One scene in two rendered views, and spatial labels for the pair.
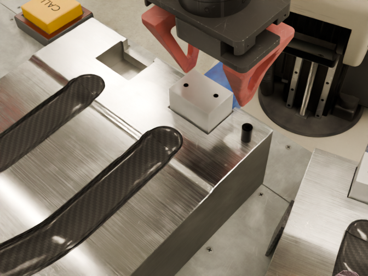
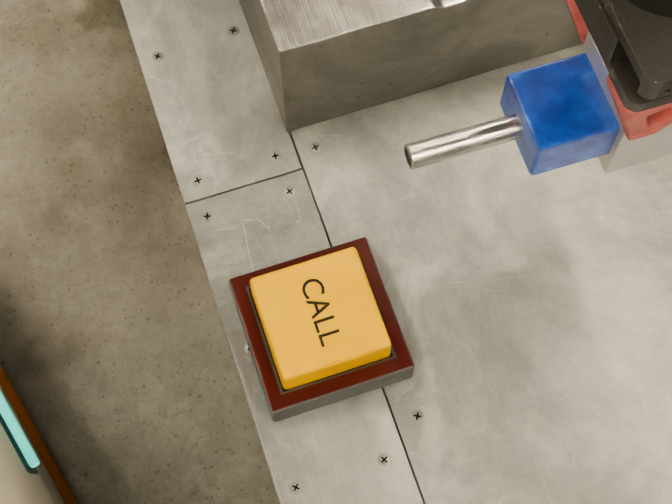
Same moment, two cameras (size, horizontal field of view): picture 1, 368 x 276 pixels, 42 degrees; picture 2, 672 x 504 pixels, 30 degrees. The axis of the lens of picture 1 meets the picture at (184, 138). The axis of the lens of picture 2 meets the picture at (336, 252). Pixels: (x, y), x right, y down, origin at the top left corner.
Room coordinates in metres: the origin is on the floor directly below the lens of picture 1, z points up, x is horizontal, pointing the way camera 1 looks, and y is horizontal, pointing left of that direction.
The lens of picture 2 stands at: (0.76, 0.29, 1.46)
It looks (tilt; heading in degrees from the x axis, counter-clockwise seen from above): 67 degrees down; 209
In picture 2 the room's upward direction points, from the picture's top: 1 degrees counter-clockwise
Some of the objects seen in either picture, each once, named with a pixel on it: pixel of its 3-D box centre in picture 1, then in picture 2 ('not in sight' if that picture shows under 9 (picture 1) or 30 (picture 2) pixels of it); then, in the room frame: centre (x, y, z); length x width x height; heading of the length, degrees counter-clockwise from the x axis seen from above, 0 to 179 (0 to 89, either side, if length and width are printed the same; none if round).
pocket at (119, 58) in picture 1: (128, 70); not in sight; (0.39, 0.06, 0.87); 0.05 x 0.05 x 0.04; 46
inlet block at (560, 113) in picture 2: not in sight; (538, 120); (0.47, 0.24, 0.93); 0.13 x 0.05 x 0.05; 135
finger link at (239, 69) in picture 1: (234, 57); not in sight; (0.31, -0.05, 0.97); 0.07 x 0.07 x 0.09; 45
